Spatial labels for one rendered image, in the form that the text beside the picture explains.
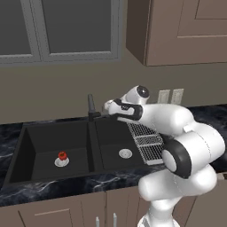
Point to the brown base cupboard door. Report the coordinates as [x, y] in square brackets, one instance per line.
[209, 204]
[122, 207]
[53, 211]

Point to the grey framed window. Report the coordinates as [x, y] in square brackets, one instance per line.
[74, 29]

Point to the white wall socket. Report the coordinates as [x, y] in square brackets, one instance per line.
[163, 96]
[177, 96]

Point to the round grey sink drain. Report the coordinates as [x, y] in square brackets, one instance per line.
[125, 153]
[60, 162]

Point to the brown wall cupboard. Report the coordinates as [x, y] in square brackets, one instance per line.
[136, 29]

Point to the red bell pepper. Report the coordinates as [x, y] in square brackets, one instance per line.
[62, 155]

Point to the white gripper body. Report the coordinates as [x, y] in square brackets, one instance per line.
[110, 106]

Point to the black double sink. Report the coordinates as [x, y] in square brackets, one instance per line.
[47, 139]

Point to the brown wall cupboard door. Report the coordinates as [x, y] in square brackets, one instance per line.
[189, 32]

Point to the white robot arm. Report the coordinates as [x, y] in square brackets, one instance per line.
[168, 116]

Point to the black tap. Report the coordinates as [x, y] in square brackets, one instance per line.
[91, 106]

